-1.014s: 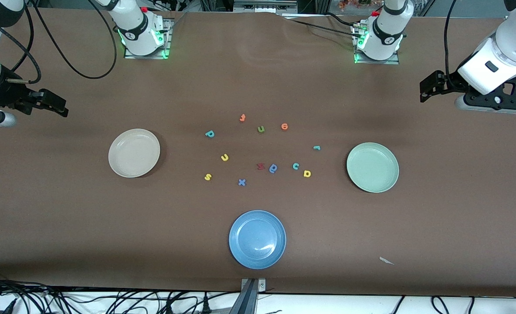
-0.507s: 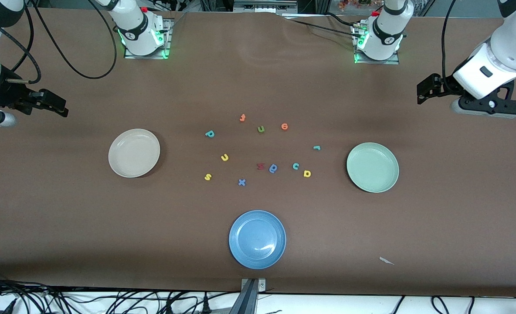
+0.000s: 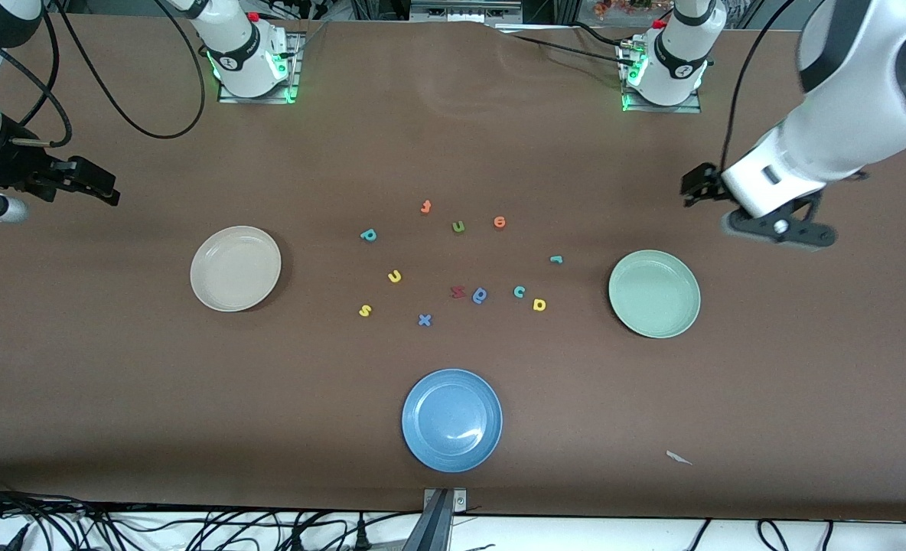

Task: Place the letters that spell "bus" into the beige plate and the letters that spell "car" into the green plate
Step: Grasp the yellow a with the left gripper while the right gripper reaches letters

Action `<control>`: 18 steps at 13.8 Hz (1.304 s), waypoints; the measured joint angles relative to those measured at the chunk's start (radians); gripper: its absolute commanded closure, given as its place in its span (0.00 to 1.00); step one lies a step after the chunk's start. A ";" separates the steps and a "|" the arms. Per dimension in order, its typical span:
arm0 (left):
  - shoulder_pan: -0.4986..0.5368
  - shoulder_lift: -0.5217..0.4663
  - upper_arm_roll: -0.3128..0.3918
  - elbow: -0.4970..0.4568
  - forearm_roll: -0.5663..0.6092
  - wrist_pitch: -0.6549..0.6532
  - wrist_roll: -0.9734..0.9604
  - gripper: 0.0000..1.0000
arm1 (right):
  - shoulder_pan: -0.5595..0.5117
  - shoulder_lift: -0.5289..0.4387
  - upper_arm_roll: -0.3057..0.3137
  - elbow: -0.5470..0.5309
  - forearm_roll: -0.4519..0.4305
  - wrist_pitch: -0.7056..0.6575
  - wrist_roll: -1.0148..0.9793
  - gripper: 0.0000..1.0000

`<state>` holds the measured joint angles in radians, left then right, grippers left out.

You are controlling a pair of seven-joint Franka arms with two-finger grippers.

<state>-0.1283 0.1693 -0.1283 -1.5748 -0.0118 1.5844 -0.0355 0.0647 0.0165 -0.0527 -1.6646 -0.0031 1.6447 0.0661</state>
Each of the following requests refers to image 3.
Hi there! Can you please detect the green plate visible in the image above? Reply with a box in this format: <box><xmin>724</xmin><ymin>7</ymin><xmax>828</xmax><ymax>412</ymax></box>
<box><xmin>608</xmin><ymin>249</ymin><xmax>702</xmax><ymax>339</ymax></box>

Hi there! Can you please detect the beige brown plate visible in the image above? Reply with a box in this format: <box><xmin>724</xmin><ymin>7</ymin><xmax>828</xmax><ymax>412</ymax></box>
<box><xmin>190</xmin><ymin>225</ymin><xmax>282</xmax><ymax>313</ymax></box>

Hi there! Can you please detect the red orange flower decoration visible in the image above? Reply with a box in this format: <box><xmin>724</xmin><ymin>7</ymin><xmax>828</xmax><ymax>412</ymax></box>
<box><xmin>592</xmin><ymin>0</ymin><xmax>664</xmax><ymax>20</ymax></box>

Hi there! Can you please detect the brown table cover sheet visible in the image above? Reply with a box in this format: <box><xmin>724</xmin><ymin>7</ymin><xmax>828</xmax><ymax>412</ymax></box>
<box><xmin>0</xmin><ymin>14</ymin><xmax>906</xmax><ymax>523</ymax></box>

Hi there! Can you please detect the grey metal equipment box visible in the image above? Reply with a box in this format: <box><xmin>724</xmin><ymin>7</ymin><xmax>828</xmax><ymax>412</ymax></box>
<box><xmin>409</xmin><ymin>0</ymin><xmax>524</xmax><ymax>24</ymax></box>

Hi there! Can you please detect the blue plate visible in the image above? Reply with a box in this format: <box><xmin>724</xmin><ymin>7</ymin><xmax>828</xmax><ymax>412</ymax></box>
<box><xmin>401</xmin><ymin>368</ymin><xmax>504</xmax><ymax>473</ymax></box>

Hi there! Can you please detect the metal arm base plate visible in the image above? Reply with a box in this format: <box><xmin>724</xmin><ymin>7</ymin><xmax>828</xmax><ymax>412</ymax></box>
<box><xmin>618</xmin><ymin>38</ymin><xmax>703</xmax><ymax>114</ymax></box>
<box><xmin>217</xmin><ymin>31</ymin><xmax>302</xmax><ymax>104</ymax></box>

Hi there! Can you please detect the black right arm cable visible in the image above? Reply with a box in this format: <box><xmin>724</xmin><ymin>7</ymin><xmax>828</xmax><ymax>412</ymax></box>
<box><xmin>0</xmin><ymin>0</ymin><xmax>207</xmax><ymax>148</ymax></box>

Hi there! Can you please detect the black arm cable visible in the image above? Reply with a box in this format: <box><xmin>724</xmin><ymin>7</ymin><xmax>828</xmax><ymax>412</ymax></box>
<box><xmin>722</xmin><ymin>0</ymin><xmax>797</xmax><ymax>174</ymax></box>
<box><xmin>0</xmin><ymin>0</ymin><xmax>207</xmax><ymax>148</ymax></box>

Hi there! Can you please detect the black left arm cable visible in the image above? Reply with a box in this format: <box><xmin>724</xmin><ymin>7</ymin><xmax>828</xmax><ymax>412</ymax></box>
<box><xmin>722</xmin><ymin>0</ymin><xmax>797</xmax><ymax>174</ymax></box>

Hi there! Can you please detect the black cable on table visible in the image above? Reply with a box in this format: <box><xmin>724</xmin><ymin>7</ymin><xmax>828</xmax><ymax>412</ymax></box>
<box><xmin>572</xmin><ymin>21</ymin><xmax>631</xmax><ymax>48</ymax></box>
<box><xmin>508</xmin><ymin>33</ymin><xmax>627</xmax><ymax>68</ymax></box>

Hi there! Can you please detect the black floor cable bundle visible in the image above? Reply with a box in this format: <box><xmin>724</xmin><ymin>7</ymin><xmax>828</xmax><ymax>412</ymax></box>
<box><xmin>0</xmin><ymin>478</ymin><xmax>117</xmax><ymax>551</ymax></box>

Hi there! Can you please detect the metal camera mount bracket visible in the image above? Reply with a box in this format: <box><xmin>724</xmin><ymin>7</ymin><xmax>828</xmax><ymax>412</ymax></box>
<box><xmin>402</xmin><ymin>487</ymin><xmax>469</xmax><ymax>551</ymax></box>

